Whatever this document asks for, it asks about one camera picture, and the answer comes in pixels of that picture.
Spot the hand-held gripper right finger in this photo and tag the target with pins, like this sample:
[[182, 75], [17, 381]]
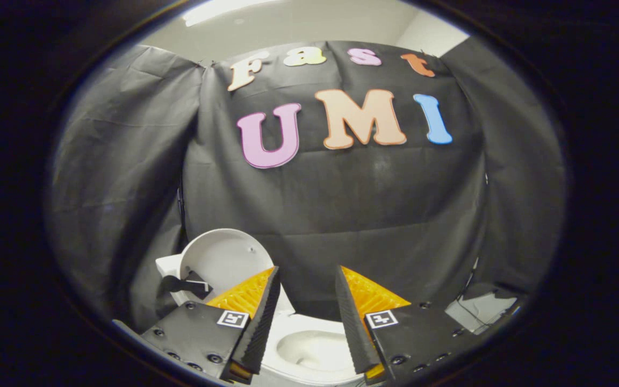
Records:
[[351, 328]]

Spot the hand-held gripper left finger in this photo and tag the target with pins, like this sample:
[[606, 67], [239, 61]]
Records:
[[261, 328]]

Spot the white toilet lid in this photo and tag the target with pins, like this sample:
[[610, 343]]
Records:
[[223, 258]]

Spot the black backdrop cloth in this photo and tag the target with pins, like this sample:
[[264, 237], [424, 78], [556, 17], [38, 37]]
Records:
[[342, 204]]

